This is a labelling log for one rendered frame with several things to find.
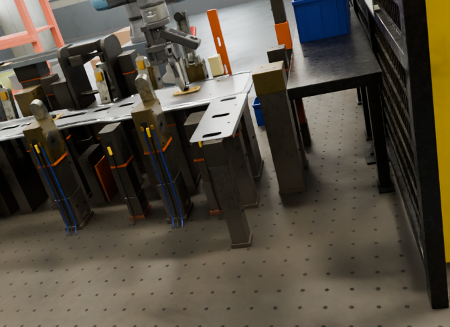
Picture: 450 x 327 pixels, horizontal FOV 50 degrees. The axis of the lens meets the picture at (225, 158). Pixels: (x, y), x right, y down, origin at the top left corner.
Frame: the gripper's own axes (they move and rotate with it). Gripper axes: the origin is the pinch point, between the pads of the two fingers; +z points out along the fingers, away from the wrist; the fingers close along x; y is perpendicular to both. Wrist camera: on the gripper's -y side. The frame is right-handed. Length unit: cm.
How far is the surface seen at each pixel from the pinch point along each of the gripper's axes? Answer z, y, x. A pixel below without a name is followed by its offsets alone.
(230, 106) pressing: 2.6, -17.1, 20.9
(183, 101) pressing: 2.3, -1.0, 8.7
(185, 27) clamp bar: -14.2, -0.8, -15.4
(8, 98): -6, 69, -13
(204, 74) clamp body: 1.4, -3.0, -14.3
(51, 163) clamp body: 8.6, 38.5, 21.9
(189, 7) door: 80, 271, -1030
